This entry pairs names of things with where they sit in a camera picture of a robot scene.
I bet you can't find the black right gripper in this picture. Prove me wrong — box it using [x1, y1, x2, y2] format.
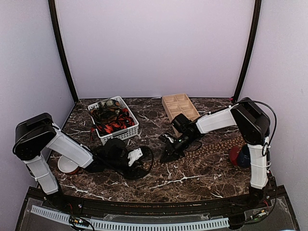
[161, 134, 197, 164]

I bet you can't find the brown floral tie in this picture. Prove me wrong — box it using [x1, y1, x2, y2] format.
[140, 137, 245, 170]

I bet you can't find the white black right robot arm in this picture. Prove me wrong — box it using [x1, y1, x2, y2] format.
[159, 97, 274, 209]

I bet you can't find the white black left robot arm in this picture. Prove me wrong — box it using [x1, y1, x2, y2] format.
[12, 113, 154, 210]

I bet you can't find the wooden compartment tray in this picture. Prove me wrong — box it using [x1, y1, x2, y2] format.
[162, 93, 200, 122]

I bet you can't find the orange navy striped tie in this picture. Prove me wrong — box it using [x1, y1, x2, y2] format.
[89, 107, 135, 140]

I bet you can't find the red saucer plate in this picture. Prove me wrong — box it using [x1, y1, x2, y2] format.
[229, 146, 241, 167]

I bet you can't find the blue mug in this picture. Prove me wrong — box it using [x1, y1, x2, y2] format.
[237, 144, 250, 168]

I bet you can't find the green patterned tie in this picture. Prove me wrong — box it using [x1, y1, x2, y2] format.
[98, 99, 121, 109]

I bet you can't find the orange white bowl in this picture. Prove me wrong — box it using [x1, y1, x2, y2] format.
[57, 156, 79, 174]

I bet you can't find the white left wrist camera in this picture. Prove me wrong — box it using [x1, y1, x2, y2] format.
[128, 148, 143, 167]

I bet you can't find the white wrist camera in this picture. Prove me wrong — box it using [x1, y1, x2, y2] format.
[159, 133, 175, 143]
[128, 148, 143, 167]

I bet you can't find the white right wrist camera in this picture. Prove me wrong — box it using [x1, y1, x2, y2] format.
[159, 133, 175, 143]

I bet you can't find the white slotted cable duct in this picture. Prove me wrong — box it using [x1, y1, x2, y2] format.
[30, 205, 230, 231]

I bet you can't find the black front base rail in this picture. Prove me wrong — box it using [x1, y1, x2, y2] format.
[18, 185, 293, 221]

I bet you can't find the black right frame post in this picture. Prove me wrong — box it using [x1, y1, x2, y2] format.
[232, 0, 262, 103]

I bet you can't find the black frame post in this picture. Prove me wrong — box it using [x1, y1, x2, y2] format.
[232, 0, 262, 103]
[48, 0, 79, 104]

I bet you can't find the black left frame post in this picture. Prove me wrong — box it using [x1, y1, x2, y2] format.
[48, 0, 79, 104]

